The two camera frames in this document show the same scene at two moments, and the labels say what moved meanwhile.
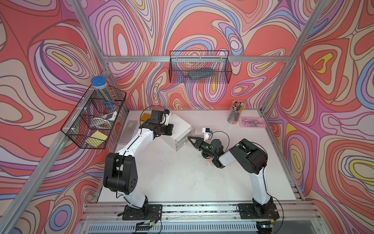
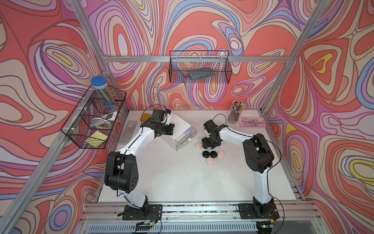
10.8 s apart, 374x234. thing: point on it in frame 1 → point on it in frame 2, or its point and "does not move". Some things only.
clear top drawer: (180, 140) does not move
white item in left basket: (110, 117) does not move
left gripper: (169, 127) does not move
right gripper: (197, 143) → (205, 143)
